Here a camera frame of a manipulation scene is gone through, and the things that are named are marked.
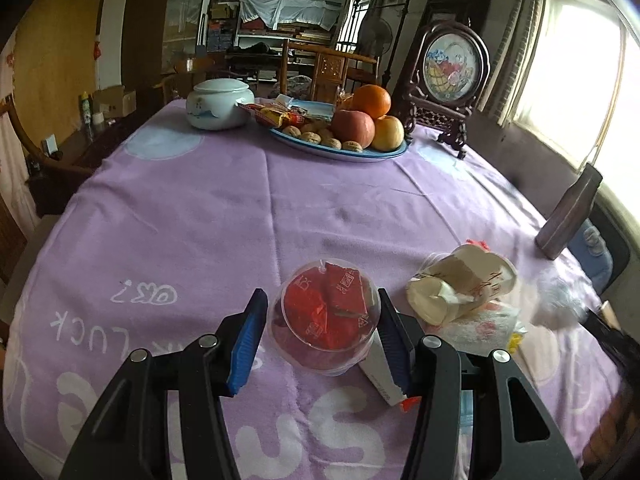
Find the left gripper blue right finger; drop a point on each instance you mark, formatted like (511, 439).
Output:
(397, 346)

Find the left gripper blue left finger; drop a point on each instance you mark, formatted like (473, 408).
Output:
(246, 332)

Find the white red medicine box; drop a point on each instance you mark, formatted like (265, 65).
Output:
(374, 365)

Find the plastic cup with red wrappers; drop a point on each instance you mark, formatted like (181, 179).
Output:
(325, 316)

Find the white foam fruit net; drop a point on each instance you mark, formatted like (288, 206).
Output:
(562, 300)

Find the crushed white paper cup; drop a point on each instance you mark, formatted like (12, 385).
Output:
(458, 283)

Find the white floral paper napkin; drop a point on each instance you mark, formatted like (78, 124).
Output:
(482, 330)

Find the yellow foam fruit net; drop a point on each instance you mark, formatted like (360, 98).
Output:
(514, 342)

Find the red foam fruit net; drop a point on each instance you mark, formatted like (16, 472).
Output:
(478, 243)

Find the person's right hand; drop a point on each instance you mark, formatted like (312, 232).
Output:
(618, 423)

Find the silver metal bottle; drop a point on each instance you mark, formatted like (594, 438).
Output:
(569, 214)

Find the purple tablecloth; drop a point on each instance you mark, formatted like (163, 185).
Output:
(177, 228)

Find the yellow apple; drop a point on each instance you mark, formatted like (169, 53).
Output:
(389, 134)

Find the red apple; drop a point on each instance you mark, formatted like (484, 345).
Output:
(353, 125)

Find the white ceramic lidded jar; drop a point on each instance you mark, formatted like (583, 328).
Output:
(219, 104)

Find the blue fruit plate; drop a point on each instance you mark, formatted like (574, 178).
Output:
(321, 144)

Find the orange fruit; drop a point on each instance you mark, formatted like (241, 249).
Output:
(372, 100)

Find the wooden armchair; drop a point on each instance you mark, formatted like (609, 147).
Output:
(63, 177)

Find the checked window curtain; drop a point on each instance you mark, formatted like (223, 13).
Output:
(512, 61)

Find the wooden chair behind table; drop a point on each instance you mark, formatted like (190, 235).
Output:
(331, 70)

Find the round embroidered screen ornament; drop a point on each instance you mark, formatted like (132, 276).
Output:
(448, 67)

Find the brown glass cabinet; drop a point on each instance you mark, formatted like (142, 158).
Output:
(156, 35)

